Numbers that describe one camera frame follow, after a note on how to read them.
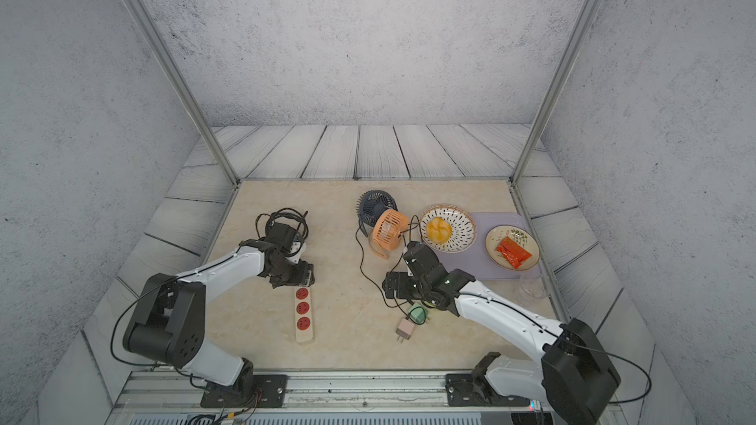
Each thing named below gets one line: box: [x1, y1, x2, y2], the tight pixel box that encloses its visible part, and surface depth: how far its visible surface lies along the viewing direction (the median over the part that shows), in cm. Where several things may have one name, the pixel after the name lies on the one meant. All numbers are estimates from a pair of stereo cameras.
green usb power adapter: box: [407, 302, 429, 325], surface depth 86 cm
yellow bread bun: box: [426, 216, 452, 245], surface depth 103 cm
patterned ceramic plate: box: [419, 203, 477, 253], surface depth 106 cm
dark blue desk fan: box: [355, 189, 399, 227], surface depth 103 cm
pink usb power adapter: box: [395, 317, 416, 344], surface depth 83 cm
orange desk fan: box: [373, 208, 411, 251], surface depth 94 cm
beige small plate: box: [485, 224, 541, 271], surface depth 100 cm
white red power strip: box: [293, 285, 315, 344], surface depth 86 cm
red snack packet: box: [496, 236, 533, 270], surface depth 98 cm
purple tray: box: [436, 211, 514, 281], surface depth 100 cm
